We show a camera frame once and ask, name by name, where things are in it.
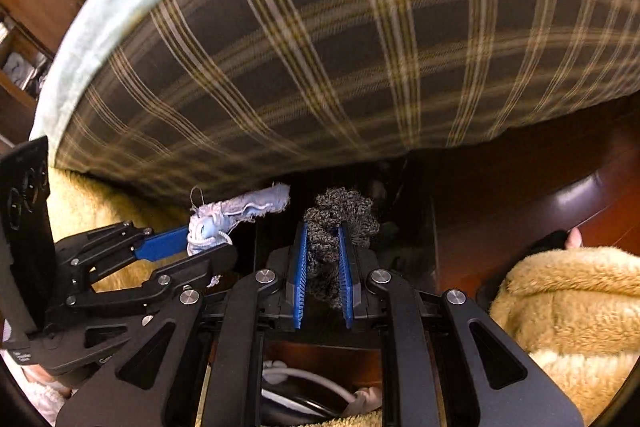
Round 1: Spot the white cloth item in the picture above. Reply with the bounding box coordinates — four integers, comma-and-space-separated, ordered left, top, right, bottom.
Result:
1, 51, 37, 85

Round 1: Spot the pale blue printed blanket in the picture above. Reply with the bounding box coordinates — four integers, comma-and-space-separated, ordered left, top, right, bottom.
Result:
29, 0, 261, 142

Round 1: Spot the white frayed cloth scrap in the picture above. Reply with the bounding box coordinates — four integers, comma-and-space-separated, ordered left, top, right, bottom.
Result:
186, 183, 292, 288

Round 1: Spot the beige cloth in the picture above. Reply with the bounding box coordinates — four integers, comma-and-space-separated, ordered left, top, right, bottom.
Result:
350, 386, 385, 414

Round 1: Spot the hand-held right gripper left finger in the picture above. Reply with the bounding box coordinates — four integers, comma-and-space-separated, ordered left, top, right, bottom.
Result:
57, 223, 309, 427

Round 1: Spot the grey knitted cloth scrap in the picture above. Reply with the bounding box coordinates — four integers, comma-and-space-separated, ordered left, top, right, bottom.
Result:
302, 187, 382, 313

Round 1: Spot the dark wooden bed frame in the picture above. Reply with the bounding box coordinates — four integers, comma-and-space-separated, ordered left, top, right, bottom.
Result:
410, 107, 640, 298

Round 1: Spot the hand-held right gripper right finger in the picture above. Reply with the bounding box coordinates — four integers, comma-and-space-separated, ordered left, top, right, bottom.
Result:
337, 226, 585, 427

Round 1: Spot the person's left forearm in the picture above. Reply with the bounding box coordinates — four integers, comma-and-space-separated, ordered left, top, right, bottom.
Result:
0, 322, 76, 425

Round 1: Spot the white cable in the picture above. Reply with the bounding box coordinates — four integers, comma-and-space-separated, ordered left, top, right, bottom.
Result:
262, 359, 361, 410

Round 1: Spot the black cable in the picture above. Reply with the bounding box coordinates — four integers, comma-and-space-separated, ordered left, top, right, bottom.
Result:
262, 387, 351, 420

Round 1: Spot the brown plaid mattress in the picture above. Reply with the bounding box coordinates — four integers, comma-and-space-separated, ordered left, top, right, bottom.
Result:
52, 0, 640, 208

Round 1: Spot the yellow fleece garment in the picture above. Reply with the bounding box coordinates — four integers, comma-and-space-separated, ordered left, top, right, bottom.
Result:
47, 167, 640, 427

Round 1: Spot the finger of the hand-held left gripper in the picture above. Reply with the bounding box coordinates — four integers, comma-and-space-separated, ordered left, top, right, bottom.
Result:
54, 221, 201, 289
66, 246, 239, 317

